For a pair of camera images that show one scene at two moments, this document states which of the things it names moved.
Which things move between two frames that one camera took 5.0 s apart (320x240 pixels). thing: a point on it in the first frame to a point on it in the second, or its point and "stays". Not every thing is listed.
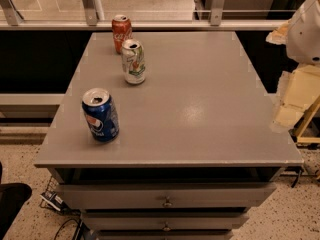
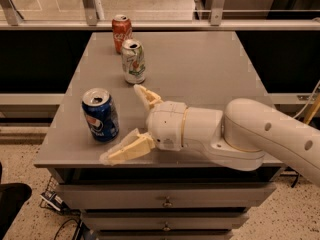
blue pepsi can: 101,113 stays
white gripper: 304,34 to 165,124
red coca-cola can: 121,31 stays
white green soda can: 134,62 stays
